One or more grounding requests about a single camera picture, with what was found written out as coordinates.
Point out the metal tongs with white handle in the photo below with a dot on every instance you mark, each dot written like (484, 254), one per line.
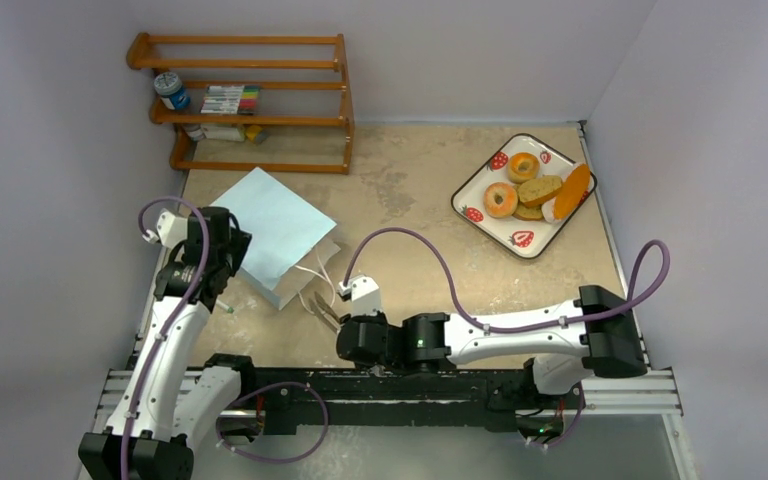
(325, 313)

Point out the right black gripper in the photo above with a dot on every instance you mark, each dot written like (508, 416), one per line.
(345, 332)

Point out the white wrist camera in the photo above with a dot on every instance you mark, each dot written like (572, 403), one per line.
(170, 230)
(363, 295)

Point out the green capped white marker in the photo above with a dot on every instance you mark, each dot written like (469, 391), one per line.
(224, 307)

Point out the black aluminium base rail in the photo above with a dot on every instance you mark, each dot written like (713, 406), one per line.
(278, 400)

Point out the box of coloured markers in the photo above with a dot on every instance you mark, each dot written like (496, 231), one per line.
(231, 100)

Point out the light blue paper bag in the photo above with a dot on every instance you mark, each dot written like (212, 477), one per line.
(290, 237)

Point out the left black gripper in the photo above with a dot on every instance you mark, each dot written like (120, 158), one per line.
(239, 244)

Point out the small white box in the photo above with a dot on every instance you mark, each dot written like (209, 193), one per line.
(223, 132)

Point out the blue lidded jar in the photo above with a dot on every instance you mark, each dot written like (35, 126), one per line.
(172, 91)

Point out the orange wooden shelf rack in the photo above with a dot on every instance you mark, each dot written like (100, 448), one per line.
(190, 104)

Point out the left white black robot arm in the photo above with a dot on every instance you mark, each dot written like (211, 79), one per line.
(154, 430)

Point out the brown fake bread piece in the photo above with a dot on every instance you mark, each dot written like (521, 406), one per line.
(528, 213)

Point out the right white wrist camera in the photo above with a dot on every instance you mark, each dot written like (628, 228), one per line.
(363, 295)

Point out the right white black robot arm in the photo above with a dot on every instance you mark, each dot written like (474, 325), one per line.
(593, 335)

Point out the white orange fake bread slice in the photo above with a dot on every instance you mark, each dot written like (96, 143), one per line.
(575, 187)

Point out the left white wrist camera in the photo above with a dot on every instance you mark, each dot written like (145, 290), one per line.
(170, 230)

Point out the small yellow block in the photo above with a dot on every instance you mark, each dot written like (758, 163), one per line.
(255, 134)

